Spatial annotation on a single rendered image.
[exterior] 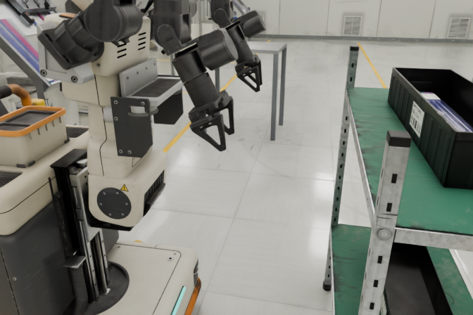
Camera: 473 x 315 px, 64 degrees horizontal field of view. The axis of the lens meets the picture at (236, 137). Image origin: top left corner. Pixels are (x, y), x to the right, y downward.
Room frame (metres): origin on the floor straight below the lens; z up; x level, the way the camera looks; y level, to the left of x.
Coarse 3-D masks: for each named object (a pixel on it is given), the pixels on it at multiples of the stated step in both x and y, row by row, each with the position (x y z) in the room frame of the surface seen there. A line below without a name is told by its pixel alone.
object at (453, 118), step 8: (424, 96) 1.08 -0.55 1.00; (432, 96) 1.08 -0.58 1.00; (432, 104) 1.00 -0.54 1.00; (440, 104) 1.00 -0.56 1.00; (440, 112) 0.93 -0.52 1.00; (448, 112) 0.93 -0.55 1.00; (448, 120) 0.87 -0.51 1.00; (456, 120) 0.87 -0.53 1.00; (464, 120) 0.87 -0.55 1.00; (456, 128) 0.82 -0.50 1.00; (464, 128) 0.82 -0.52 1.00; (472, 128) 0.82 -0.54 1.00
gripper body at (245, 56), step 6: (240, 42) 1.18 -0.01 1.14; (246, 42) 1.21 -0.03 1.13; (240, 48) 1.17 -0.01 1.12; (246, 48) 1.18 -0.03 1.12; (240, 54) 1.17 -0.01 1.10; (246, 54) 1.17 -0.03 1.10; (252, 54) 1.19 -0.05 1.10; (240, 60) 1.17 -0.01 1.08; (246, 60) 1.14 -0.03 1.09; (252, 60) 1.14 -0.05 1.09; (234, 66) 1.16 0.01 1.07; (240, 66) 1.15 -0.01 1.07
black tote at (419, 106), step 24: (408, 72) 1.17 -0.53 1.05; (432, 72) 1.16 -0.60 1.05; (456, 72) 1.10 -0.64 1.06; (408, 96) 0.95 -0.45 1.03; (456, 96) 1.06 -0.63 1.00; (408, 120) 0.92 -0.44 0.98; (432, 120) 0.75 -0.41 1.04; (432, 144) 0.72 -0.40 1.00; (456, 144) 0.62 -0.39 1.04; (432, 168) 0.69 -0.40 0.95; (456, 168) 0.62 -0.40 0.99
